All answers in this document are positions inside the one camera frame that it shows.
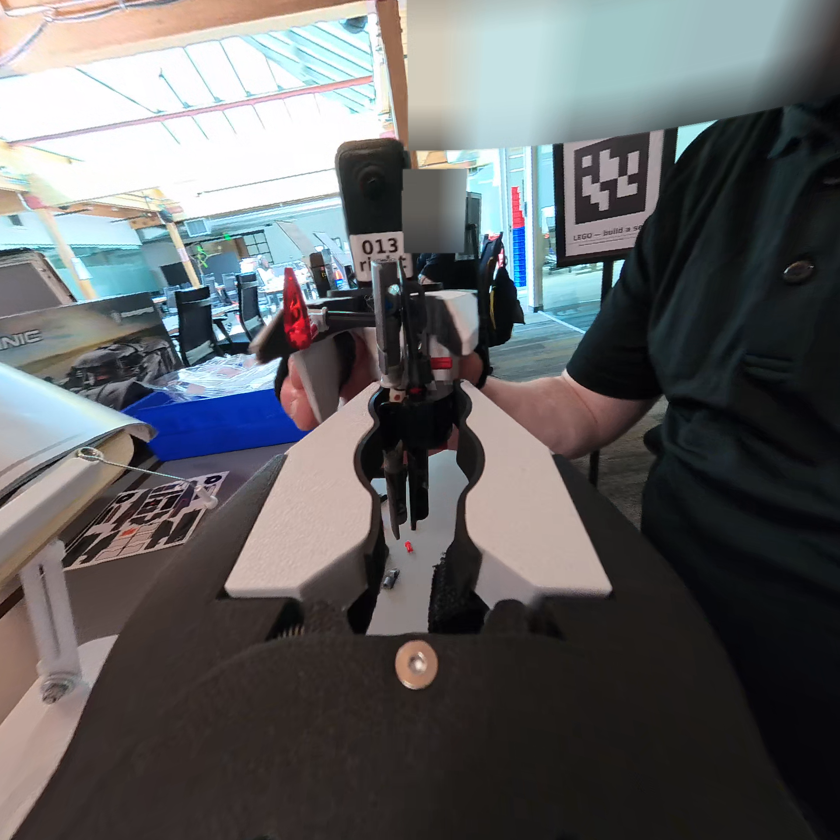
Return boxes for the sticker sheet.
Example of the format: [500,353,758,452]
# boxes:
[62,471,231,570]

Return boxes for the lego instruction booklet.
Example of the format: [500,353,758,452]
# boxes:
[0,362,158,500]

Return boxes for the lego set box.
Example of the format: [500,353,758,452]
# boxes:
[0,249,186,411]

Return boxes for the clear plastic bags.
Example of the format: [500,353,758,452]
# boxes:
[157,351,283,401]

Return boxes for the person's right hand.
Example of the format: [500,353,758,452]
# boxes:
[274,327,383,432]

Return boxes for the white book stand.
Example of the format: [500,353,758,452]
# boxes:
[0,453,132,828]

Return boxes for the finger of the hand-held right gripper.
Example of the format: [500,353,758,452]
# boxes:
[251,317,286,366]
[427,290,481,370]

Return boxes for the black office chair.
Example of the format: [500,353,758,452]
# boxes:
[172,285,221,367]
[235,271,265,336]

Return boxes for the person's right forearm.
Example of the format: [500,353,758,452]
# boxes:
[482,364,664,460]

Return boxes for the grey black lego subassembly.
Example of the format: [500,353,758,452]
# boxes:
[281,259,460,534]

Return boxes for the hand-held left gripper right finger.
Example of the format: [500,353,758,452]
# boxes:
[453,381,614,605]

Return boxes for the black backpack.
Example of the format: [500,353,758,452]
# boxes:
[478,233,526,347]

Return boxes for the large blue bin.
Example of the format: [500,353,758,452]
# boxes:
[121,382,312,462]

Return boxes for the stack of red blue bins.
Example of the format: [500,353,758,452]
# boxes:
[511,185,528,287]

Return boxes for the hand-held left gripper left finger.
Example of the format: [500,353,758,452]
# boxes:
[224,386,388,605]

